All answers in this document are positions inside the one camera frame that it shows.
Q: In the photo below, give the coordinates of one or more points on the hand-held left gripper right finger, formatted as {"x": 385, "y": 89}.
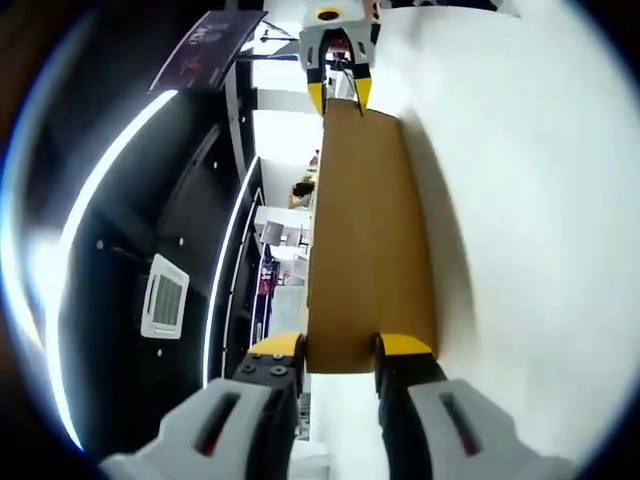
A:
{"x": 425, "y": 430}

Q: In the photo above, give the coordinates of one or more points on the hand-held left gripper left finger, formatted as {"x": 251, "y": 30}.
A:
{"x": 225, "y": 430}

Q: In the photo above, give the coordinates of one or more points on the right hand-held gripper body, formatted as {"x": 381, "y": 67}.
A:
{"x": 310, "y": 12}

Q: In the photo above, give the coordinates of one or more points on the brown cardboard shoe box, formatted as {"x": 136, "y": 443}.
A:
{"x": 365, "y": 225}

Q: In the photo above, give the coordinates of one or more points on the large dark hanging screen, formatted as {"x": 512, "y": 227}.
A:
{"x": 210, "y": 50}

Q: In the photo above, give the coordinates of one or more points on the ceiling air conditioner vent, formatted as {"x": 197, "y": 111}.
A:
{"x": 165, "y": 297}

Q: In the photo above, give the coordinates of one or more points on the curved ceiling light strip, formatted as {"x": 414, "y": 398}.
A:
{"x": 100, "y": 200}
{"x": 227, "y": 260}

